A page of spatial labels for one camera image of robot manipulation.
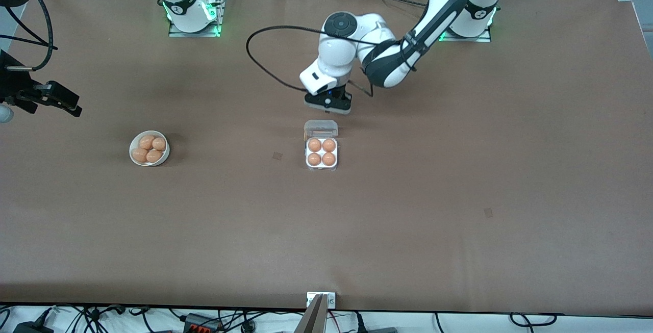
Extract clear plastic egg box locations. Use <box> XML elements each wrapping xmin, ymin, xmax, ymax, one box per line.
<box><xmin>304</xmin><ymin>120</ymin><xmax>339</xmax><ymax>172</ymax></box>

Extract black box orange connectors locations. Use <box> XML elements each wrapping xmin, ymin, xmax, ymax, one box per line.
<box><xmin>183</xmin><ymin>313</ymin><xmax>223</xmax><ymax>333</ymax></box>

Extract white ceramic bowl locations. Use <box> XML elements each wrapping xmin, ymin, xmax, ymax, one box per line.
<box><xmin>129</xmin><ymin>130</ymin><xmax>170</xmax><ymax>167</ymax></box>

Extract black power adapter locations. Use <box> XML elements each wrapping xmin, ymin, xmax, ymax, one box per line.
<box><xmin>13</xmin><ymin>322</ymin><xmax>54</xmax><ymax>333</ymax></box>

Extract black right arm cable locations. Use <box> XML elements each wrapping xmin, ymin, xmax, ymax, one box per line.
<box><xmin>0</xmin><ymin>0</ymin><xmax>58</xmax><ymax>72</ymax></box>

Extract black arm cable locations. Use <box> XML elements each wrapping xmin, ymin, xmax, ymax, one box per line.
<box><xmin>0</xmin><ymin>0</ymin><xmax>58</xmax><ymax>72</ymax></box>
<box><xmin>246</xmin><ymin>25</ymin><xmax>375</xmax><ymax>97</ymax></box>

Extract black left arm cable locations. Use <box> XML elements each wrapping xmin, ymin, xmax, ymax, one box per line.
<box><xmin>246</xmin><ymin>25</ymin><xmax>375</xmax><ymax>97</ymax></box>

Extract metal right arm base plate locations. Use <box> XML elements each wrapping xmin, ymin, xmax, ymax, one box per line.
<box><xmin>168</xmin><ymin>0</ymin><xmax>223</xmax><ymax>38</ymax></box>

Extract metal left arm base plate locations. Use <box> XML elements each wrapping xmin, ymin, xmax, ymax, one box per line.
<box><xmin>437</xmin><ymin>27</ymin><xmax>492</xmax><ymax>43</ymax></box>

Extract small metal bracket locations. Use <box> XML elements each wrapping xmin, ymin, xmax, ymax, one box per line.
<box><xmin>306</xmin><ymin>292</ymin><xmax>337</xmax><ymax>309</ymax></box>

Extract aluminium camera mount profile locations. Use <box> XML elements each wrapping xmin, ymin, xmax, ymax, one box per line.
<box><xmin>293</xmin><ymin>294</ymin><xmax>330</xmax><ymax>333</ymax></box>

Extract black looped floor cable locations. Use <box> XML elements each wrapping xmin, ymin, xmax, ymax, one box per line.
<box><xmin>510</xmin><ymin>313</ymin><xmax>558</xmax><ymax>327</ymax></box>

